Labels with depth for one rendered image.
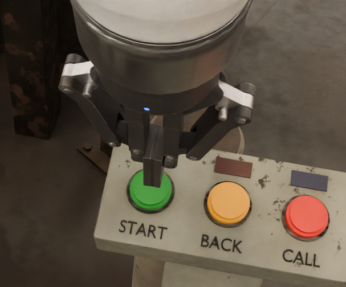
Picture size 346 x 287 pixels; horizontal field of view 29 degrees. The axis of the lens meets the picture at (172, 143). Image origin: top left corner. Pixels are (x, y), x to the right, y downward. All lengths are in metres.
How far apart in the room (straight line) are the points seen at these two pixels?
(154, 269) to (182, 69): 0.66
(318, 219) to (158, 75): 0.35
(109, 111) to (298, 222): 0.24
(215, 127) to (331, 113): 1.21
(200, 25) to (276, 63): 1.46
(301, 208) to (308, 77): 1.10
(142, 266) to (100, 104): 0.55
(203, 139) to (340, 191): 0.23
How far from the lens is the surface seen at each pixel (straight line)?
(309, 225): 0.64
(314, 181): 0.66
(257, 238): 0.63
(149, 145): 0.52
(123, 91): 0.36
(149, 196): 0.62
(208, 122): 0.46
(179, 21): 0.27
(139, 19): 0.27
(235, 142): 0.80
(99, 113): 0.46
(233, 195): 0.63
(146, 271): 0.98
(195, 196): 0.64
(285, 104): 1.63
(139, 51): 0.30
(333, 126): 1.62
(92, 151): 1.45
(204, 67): 0.33
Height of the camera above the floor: 1.10
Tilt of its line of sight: 48 degrees down
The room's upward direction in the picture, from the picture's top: 8 degrees clockwise
